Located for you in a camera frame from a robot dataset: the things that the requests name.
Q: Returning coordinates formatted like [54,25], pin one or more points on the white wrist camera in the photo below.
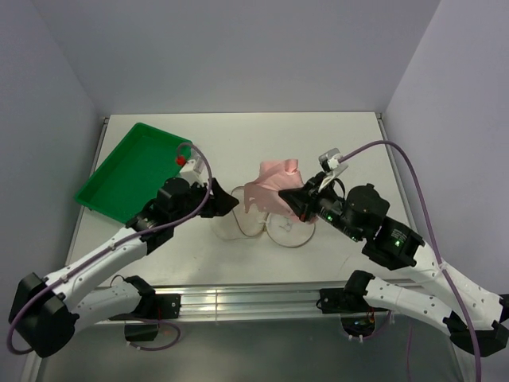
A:
[333,165]
[194,172]

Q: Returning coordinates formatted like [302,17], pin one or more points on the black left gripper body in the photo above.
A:
[196,195]

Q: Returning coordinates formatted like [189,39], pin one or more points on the pink bra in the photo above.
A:
[273,177]

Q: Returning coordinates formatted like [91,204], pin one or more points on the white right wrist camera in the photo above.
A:
[333,165]

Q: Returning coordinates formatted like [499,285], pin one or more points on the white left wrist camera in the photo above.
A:
[194,172]

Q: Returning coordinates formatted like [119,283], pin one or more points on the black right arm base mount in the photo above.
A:
[356,316]

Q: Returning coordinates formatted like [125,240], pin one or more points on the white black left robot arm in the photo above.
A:
[48,311]

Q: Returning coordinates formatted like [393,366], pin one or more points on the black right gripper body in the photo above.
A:
[328,205]

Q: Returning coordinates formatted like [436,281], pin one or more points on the green plastic tray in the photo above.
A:
[133,172]

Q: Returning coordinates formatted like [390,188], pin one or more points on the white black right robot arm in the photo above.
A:
[471,316]

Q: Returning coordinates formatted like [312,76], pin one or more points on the white mesh laundry bag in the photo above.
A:
[240,225]

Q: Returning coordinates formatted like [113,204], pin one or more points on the aluminium table edge rail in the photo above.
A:
[232,303]

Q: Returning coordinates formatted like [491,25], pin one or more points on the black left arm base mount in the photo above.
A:
[155,317]

